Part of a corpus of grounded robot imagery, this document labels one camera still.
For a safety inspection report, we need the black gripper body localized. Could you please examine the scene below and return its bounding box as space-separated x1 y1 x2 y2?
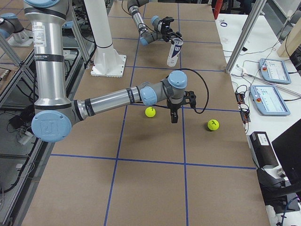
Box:
166 91 188 113
161 16 175 42

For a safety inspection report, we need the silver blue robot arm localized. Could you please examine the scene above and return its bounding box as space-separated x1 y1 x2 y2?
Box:
24 0 188 143
125 0 183 46

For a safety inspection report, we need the blue teach pendant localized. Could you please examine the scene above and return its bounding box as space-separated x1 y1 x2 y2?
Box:
250 85 291 116
259 58 291 84

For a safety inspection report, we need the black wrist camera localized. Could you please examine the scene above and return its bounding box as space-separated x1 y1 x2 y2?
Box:
184 91 196 109

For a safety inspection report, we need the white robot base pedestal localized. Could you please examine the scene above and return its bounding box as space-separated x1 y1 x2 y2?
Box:
84 0 127 77

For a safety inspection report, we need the clear tennis ball can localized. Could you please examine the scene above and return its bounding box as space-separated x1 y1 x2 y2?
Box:
167 38 183 67

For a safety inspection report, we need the black computer monitor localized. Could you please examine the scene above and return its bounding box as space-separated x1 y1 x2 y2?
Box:
257 121 301 213

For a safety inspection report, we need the lower blue teach pendant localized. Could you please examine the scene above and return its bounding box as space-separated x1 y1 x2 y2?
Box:
250 85 291 116

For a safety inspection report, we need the aluminium frame post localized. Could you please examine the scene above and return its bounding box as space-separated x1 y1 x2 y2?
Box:
225 0 267 74

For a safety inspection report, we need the upper blue teach pendant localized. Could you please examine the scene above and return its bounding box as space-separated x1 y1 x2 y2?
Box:
259 58 291 84

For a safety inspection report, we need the brown paper table mat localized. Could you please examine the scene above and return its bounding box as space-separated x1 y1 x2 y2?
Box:
22 3 269 226

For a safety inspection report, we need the small black box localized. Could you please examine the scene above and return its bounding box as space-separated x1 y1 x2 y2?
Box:
249 131 279 169

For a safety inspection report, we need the yellow tennis ball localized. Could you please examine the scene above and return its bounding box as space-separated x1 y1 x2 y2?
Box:
207 119 220 131
145 107 156 118

